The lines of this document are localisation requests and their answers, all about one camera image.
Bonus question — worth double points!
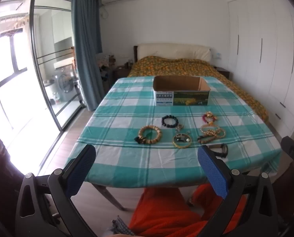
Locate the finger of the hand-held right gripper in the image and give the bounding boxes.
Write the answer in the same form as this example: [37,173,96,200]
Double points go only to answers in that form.
[280,136,294,162]

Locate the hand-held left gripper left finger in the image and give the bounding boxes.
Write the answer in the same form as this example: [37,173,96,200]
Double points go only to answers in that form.
[15,144,97,237]

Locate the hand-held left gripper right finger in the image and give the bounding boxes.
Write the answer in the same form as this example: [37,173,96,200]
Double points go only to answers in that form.
[197,145,278,237]

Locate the black wristband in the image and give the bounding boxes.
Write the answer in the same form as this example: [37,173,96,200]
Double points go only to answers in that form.
[207,143,229,159]

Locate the cream bead necklace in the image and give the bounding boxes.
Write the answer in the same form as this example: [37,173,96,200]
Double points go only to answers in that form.
[197,123,227,144]

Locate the gold bangle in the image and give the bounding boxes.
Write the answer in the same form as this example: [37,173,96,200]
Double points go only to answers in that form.
[172,133,192,149]

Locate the black bead bracelet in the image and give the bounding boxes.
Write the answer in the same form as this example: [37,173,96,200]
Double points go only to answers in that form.
[161,115,177,129]

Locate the wooden bead bracelet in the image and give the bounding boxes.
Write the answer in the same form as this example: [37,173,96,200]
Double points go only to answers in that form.
[134,125,163,146]

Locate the printed cardboard box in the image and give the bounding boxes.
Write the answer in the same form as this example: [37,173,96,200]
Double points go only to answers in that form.
[152,76,211,106]

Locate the wooden table leg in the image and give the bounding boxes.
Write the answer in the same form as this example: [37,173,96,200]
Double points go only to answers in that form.
[93,184,125,210]

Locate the person's orange clothing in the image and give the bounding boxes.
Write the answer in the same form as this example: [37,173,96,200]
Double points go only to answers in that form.
[128,184,246,237]

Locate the dark checked cloth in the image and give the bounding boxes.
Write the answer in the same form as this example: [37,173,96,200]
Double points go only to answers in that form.
[111,216,135,236]

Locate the grey washing machine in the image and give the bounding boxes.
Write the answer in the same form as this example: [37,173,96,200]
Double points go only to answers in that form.
[54,75,80,103]

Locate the green checked tablecloth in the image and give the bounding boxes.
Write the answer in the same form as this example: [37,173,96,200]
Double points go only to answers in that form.
[38,76,283,187]

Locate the white wardrobe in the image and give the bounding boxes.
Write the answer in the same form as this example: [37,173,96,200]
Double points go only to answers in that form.
[227,0,294,139]

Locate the dark wooden nightstand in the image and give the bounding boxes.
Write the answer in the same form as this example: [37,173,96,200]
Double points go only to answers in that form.
[214,67,231,81]
[112,65,133,82]

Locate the sliding glass door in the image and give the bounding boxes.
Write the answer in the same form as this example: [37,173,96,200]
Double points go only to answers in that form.
[30,0,87,131]

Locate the bedside clutter pile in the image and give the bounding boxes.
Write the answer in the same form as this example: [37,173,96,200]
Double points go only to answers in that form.
[96,54,116,81]

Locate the cream padded headboard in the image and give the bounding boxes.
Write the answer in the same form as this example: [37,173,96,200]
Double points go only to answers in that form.
[133,43,212,62]

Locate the blue curtain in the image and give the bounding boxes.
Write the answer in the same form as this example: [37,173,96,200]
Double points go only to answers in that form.
[70,0,105,111]

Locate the black framed window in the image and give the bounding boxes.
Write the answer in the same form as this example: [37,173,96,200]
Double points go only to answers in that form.
[0,33,29,89]

